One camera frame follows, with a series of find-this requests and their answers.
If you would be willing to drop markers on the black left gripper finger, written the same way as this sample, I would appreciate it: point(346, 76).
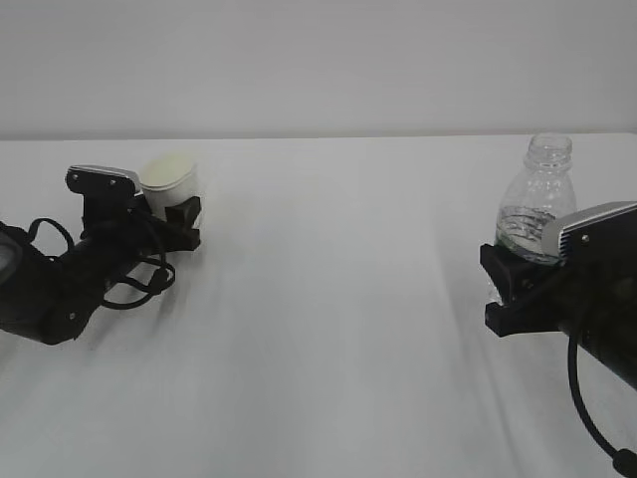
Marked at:
point(184, 216)

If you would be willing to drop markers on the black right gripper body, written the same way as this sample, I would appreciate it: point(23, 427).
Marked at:
point(603, 294)

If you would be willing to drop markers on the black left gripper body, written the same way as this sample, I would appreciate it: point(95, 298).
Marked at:
point(117, 235)

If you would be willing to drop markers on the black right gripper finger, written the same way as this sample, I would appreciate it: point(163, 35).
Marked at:
point(504, 268)

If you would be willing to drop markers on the white paper cup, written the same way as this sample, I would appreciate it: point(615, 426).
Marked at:
point(168, 181)

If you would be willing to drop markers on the clear plastic water bottle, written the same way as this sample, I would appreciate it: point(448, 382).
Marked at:
point(541, 192)

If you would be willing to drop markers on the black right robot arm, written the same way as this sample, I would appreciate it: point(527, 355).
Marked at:
point(617, 353)

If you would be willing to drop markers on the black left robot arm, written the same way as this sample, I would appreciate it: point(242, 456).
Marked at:
point(47, 299)

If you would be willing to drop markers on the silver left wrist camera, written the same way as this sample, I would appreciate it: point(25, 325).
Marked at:
point(98, 181)

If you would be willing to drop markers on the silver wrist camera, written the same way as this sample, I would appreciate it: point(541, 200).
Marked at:
point(98, 181)
point(594, 234)

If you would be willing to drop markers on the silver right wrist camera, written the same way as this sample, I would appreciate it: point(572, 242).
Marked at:
point(594, 234)

